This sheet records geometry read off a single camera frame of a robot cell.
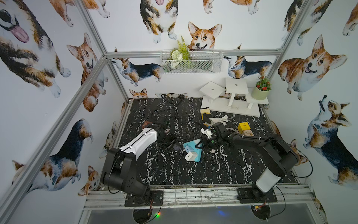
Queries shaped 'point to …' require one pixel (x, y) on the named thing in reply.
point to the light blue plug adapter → (188, 148)
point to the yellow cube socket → (242, 126)
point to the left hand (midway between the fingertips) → (179, 142)
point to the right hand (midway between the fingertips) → (196, 147)
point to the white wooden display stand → (233, 98)
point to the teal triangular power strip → (198, 150)
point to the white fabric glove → (223, 120)
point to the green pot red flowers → (260, 92)
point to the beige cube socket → (247, 132)
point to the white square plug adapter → (191, 156)
